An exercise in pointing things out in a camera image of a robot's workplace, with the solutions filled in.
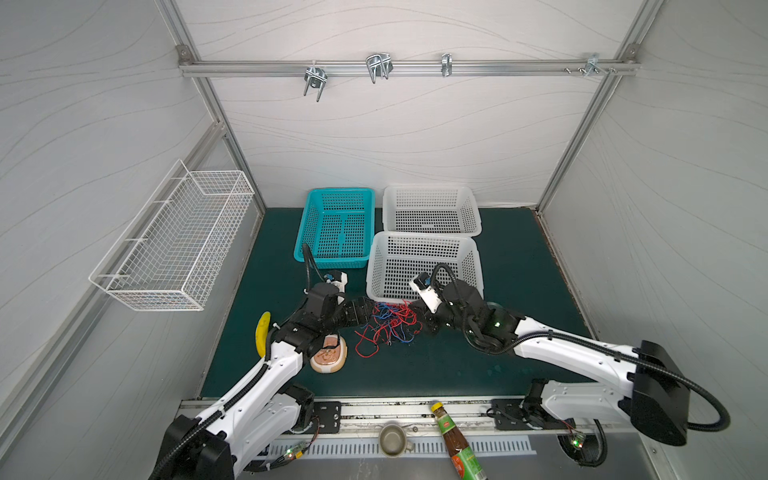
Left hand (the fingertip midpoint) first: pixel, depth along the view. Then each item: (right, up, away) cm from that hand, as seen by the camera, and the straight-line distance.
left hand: (368, 300), depth 82 cm
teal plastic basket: (-15, +21, +33) cm, 42 cm away
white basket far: (+26, +29, +36) cm, 53 cm away
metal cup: (+7, -31, -12) cm, 34 cm away
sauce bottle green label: (+23, -32, -17) cm, 43 cm away
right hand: (+13, +2, -5) cm, 14 cm away
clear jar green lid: (+29, +3, -22) cm, 36 cm away
